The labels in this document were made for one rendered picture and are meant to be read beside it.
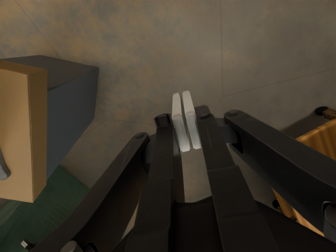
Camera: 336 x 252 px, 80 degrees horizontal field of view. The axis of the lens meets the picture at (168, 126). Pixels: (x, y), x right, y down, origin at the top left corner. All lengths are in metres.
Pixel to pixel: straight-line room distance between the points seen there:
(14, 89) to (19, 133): 0.11
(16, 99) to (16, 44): 0.79
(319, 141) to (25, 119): 1.39
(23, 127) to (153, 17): 0.82
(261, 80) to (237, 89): 0.15
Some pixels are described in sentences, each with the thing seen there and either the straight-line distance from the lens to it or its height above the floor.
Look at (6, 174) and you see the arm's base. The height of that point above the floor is 0.69.
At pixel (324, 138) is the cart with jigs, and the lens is 1.46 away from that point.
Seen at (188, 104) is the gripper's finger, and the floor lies 1.00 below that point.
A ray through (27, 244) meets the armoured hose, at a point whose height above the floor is 0.58.
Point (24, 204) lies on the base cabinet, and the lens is 1.23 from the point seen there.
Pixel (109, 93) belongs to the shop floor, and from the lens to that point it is 1.21.
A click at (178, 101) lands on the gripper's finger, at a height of 0.98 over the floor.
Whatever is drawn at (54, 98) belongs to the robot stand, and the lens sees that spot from 0.70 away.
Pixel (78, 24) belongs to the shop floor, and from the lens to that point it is 1.21.
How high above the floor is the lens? 1.15
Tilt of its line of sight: 67 degrees down
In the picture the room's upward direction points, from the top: 169 degrees clockwise
